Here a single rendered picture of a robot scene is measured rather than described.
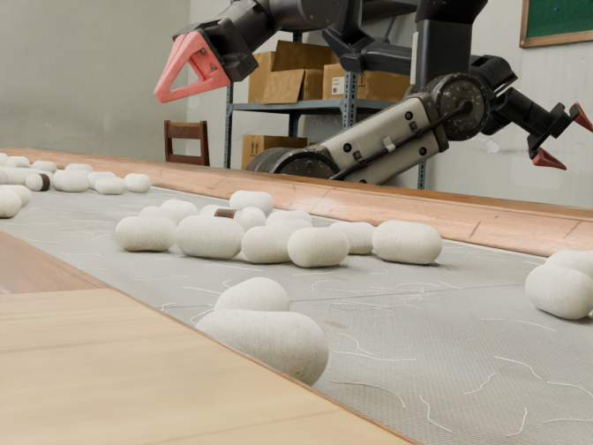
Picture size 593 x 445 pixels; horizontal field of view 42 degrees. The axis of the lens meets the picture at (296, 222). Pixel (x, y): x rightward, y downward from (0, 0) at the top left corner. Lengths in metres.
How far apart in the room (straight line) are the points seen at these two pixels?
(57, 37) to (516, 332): 5.22
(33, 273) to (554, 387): 0.13
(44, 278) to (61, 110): 5.21
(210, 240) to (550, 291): 0.17
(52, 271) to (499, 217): 0.36
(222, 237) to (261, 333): 0.20
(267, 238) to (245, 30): 0.53
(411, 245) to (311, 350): 0.23
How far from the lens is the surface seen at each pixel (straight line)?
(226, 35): 0.85
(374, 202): 0.61
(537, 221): 0.50
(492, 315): 0.30
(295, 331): 0.18
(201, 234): 0.38
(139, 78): 5.57
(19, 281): 0.19
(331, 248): 0.37
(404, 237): 0.40
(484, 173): 3.16
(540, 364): 0.24
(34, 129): 5.36
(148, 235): 0.40
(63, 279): 0.19
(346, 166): 1.16
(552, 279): 0.30
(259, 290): 0.22
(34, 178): 0.81
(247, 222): 0.44
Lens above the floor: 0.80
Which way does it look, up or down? 6 degrees down
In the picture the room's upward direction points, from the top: 3 degrees clockwise
